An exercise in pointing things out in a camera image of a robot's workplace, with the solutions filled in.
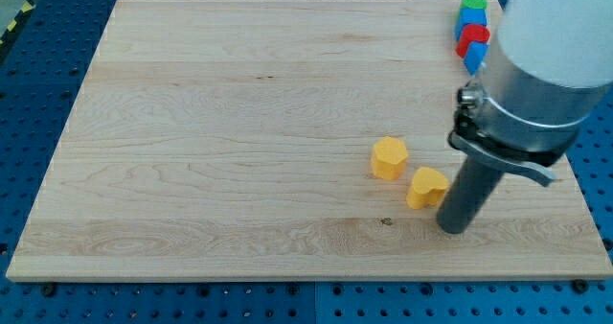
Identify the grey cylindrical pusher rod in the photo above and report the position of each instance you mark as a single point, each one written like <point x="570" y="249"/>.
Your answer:
<point x="470" y="189"/>

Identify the red star block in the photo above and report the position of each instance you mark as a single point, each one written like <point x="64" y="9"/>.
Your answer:
<point x="471" y="33"/>

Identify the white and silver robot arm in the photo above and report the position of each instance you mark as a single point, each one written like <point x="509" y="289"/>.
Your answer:
<point x="548" y="65"/>

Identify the blue triangle block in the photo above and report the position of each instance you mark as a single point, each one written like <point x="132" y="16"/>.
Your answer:
<point x="474" y="56"/>

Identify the yellow heart block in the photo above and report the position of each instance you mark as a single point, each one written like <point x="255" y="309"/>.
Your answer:
<point x="428" y="187"/>

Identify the yellow hexagon block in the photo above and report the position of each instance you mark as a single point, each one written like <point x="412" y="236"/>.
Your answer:
<point x="389" y="157"/>

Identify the blue cube block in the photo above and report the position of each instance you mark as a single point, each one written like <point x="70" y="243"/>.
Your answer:
<point x="468" y="16"/>

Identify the green round block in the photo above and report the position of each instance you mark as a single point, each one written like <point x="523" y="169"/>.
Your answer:
<point x="474" y="4"/>

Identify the wooden board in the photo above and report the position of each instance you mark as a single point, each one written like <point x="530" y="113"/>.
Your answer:
<point x="230" y="140"/>

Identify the black and yellow floor tape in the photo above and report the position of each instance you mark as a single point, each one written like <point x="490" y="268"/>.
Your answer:
<point x="17" y="24"/>

